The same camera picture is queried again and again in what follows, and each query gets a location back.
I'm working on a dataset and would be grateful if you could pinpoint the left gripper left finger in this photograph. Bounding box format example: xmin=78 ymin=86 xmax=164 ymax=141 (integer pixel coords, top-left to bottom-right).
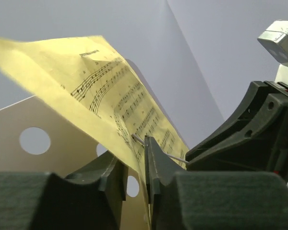
xmin=0 ymin=152 xmax=128 ymax=230

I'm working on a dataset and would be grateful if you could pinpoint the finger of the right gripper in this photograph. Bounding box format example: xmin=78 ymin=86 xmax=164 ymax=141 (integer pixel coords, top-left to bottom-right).
xmin=185 ymin=81 xmax=288 ymax=181

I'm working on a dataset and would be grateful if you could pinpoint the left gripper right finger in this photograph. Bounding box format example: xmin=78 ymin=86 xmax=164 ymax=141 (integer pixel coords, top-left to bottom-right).
xmin=144 ymin=137 xmax=288 ymax=230

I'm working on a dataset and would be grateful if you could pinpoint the lilac perforated music stand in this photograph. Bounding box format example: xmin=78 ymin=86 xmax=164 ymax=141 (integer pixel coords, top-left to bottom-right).
xmin=0 ymin=58 xmax=190 ymax=230

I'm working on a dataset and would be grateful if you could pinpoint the yellow sheet music page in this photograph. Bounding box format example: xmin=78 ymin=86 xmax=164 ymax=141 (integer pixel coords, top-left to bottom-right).
xmin=0 ymin=35 xmax=190 ymax=230

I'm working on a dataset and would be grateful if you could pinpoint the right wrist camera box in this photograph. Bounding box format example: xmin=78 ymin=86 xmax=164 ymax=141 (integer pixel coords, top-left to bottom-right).
xmin=257 ymin=20 xmax=288 ymax=85

